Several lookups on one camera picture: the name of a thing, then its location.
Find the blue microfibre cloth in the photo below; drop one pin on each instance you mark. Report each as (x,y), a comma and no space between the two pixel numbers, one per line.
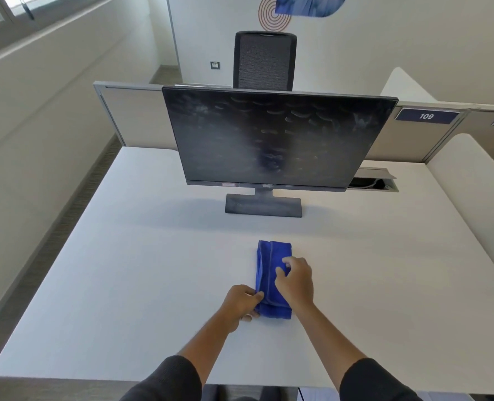
(267,263)

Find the grey wall socket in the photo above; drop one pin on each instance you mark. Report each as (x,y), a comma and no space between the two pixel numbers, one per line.
(215,65)

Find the person's left thumb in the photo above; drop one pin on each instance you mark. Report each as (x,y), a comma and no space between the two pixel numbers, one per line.
(257,297)

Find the person's right hand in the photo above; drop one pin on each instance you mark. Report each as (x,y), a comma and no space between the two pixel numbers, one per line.
(297,286)

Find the grey framed window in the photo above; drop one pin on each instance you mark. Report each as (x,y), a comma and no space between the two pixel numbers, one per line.
(4,8)

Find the blue wall decal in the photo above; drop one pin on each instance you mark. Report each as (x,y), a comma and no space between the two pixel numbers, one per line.
(309,4)

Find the grey desk divider panel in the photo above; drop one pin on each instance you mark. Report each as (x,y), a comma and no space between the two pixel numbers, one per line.
(134,116)

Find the orange spiral wall decal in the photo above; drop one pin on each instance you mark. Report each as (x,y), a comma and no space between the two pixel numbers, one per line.
(267,16)

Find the person's left hand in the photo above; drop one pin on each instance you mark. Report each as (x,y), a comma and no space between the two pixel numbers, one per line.
(237,302)

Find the person's left forearm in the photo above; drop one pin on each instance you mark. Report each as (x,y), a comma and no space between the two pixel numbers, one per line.
(196,359)

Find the black mesh office chair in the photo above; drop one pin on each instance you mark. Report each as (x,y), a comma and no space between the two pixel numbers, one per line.
(264,60)

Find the black computer monitor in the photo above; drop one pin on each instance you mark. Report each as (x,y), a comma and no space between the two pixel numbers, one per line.
(272,137)

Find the person's right forearm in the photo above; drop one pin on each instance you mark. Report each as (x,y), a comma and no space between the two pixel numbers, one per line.
(334,350)

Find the person's right thumb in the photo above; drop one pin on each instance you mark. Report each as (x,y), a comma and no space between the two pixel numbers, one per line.
(281,274)

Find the white curved side screen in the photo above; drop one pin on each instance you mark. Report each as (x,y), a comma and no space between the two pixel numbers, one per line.
(476,196)
(405,85)

